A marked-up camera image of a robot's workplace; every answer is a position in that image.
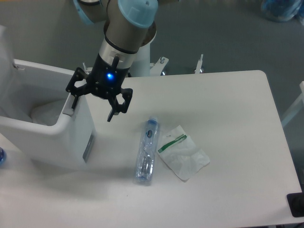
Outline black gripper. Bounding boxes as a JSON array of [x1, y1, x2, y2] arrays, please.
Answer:
[[65, 52, 133, 123]]

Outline white push-button trash can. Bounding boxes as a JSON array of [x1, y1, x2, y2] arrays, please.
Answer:
[[0, 26, 96, 170]]

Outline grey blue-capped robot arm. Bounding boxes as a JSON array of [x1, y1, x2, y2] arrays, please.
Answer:
[[66, 0, 159, 121]]

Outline white trash bag liner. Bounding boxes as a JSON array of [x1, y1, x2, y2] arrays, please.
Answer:
[[30, 99, 66, 126]]

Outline crushed clear plastic bottle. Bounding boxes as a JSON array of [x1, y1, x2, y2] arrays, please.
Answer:
[[134, 116, 160, 186]]

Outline white green-striped plastic bag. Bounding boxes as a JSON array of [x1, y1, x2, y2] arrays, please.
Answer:
[[157, 125, 210, 182]]

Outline blue bottle at left edge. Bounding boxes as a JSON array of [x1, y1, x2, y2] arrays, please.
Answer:
[[0, 147, 7, 166]]

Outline blue plastic bag top right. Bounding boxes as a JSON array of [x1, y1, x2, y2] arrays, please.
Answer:
[[260, 0, 304, 22]]

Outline black device at right edge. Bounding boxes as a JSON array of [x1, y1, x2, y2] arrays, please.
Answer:
[[287, 192, 304, 218]]

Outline white metal base frame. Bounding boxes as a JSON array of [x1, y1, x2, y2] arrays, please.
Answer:
[[82, 54, 205, 78]]

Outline white frame at right edge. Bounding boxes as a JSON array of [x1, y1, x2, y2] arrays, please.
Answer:
[[281, 81, 304, 128]]

